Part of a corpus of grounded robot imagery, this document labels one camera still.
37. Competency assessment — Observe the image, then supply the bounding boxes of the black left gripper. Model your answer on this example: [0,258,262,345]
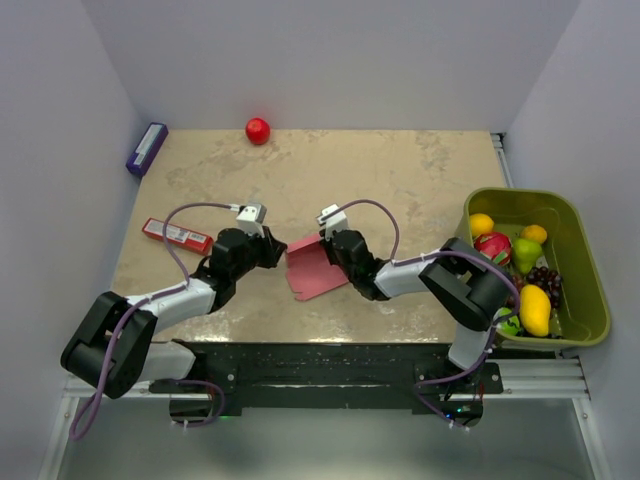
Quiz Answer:
[231,225,287,282]

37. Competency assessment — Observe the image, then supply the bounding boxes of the pink paper box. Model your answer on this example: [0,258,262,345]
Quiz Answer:
[285,233,348,301]

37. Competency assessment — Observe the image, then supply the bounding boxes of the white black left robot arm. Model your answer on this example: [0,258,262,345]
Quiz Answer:
[60,227,287,399]

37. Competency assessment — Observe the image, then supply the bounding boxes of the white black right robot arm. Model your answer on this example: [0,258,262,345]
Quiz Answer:
[321,229,520,393]

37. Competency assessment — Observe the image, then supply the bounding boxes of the red rectangular carton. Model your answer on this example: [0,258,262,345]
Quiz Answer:
[141,217,214,256]

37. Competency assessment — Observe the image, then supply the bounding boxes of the red apple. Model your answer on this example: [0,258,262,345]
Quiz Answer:
[245,117,271,145]

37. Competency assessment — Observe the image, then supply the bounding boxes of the yellow lemon upper left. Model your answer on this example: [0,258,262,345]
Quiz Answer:
[469,213,495,238]

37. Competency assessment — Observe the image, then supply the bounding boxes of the red dragon fruit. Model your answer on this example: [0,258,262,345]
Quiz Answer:
[473,232,512,266]

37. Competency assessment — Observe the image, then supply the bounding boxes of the purple rectangular carton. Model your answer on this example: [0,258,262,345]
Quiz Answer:
[125,122,169,178]

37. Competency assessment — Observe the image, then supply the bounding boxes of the green pear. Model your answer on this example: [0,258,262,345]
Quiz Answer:
[512,237,543,275]

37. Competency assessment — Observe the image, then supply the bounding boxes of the green lime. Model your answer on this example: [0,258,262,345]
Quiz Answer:
[494,307,523,336]

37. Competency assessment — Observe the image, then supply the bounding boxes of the orange fruit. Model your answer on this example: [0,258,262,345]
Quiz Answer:
[520,224,548,245]

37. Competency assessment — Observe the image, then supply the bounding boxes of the green plastic bin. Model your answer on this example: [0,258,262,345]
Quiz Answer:
[455,188,611,351]

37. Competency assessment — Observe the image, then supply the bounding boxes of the dark purple grapes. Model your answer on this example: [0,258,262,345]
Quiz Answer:
[513,266,563,309]

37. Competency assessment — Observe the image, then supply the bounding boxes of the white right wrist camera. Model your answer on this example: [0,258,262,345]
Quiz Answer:
[316,204,349,241]

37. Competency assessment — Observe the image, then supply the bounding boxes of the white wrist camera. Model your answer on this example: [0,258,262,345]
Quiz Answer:
[316,204,349,241]
[235,203,267,237]

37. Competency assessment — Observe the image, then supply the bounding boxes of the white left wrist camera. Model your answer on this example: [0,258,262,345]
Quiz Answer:
[235,203,267,237]

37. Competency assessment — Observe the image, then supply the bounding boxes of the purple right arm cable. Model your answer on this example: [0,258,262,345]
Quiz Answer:
[319,199,522,361]

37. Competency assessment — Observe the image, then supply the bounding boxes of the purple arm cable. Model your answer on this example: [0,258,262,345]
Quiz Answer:
[319,199,522,361]
[68,201,246,441]

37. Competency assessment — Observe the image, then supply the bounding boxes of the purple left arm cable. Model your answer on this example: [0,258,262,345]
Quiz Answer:
[68,201,246,441]

